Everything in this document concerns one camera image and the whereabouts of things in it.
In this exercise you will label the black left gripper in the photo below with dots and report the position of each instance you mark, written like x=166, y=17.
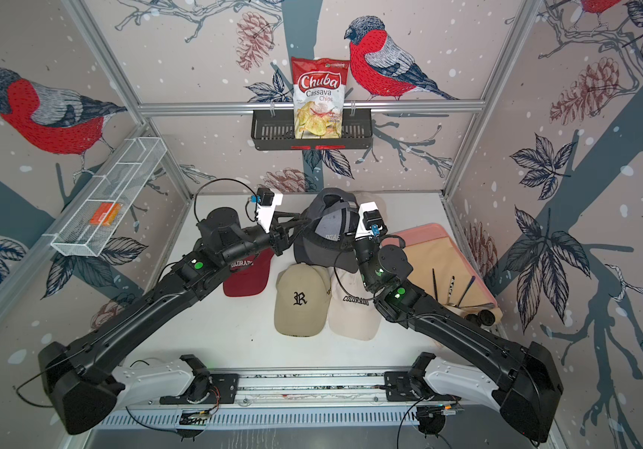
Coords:
x=277, y=233

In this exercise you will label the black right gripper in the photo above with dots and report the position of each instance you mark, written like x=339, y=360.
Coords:
x=357, y=241

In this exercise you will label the black baseball cap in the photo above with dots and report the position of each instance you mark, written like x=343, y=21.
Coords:
x=326, y=239

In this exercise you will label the red baseball cap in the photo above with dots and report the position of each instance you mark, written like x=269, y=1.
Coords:
x=249, y=276

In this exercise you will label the khaki baseball cap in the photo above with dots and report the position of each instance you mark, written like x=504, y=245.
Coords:
x=302, y=301

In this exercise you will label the cream Colorado baseball cap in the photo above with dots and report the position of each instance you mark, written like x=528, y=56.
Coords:
x=351, y=312

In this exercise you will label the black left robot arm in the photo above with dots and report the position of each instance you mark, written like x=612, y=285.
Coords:
x=78, y=377

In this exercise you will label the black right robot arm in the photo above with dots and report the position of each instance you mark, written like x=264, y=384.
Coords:
x=526, y=386

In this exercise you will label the pink plastic tray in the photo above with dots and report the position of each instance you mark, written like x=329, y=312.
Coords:
x=422, y=233

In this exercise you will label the amber spice jar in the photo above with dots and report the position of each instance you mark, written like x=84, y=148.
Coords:
x=484, y=318

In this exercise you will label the Chuba cassava chips bag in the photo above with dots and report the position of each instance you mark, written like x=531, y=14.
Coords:
x=319, y=88

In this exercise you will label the orange box in basket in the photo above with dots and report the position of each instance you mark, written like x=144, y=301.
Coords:
x=106, y=214

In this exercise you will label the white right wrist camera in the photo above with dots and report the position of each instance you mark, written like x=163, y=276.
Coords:
x=370, y=221

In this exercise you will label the black wall basket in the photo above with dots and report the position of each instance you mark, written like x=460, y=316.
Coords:
x=274, y=131

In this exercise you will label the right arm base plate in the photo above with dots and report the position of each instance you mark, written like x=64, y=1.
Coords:
x=406, y=387

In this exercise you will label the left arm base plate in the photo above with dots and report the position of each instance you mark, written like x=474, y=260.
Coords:
x=207, y=389

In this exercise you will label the white wire wall basket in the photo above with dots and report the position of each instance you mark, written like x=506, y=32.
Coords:
x=132, y=166

